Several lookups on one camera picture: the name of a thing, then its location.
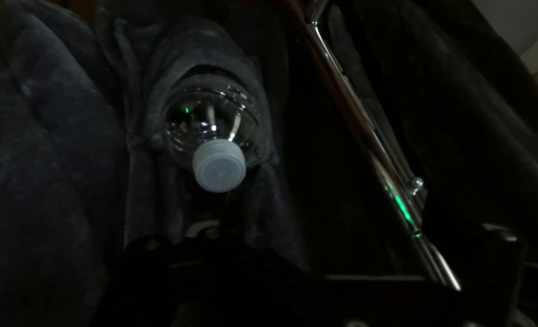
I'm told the black hanging garment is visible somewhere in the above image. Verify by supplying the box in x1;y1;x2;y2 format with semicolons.
328;0;538;327

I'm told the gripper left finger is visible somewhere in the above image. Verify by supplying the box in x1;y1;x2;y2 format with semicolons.
91;191;326;327

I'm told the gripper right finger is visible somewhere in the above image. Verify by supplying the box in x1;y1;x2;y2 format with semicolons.
455;223;527;327

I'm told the chrome clothes rack rod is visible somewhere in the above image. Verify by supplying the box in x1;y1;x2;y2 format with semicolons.
287;0;462;291

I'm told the clear plastic water bottle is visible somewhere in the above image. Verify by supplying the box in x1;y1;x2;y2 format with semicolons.
160;73;261;193

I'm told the dark grey fleece robe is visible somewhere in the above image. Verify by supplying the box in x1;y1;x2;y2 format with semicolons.
0;0;312;327

